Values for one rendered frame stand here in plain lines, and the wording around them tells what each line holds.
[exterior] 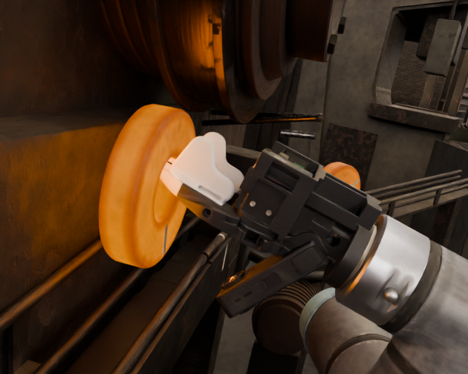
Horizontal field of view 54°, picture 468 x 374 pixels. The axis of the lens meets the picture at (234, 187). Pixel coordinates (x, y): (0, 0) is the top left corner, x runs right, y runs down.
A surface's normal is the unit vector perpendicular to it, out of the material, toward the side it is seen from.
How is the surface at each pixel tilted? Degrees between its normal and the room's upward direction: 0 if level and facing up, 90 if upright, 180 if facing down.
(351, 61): 90
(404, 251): 42
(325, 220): 91
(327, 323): 47
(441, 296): 67
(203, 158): 90
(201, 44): 131
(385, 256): 57
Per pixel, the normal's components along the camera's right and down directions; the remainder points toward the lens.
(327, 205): -0.25, 0.22
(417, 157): -0.47, 0.14
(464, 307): -0.04, -0.16
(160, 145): 0.96, 0.22
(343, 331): -0.45, -0.83
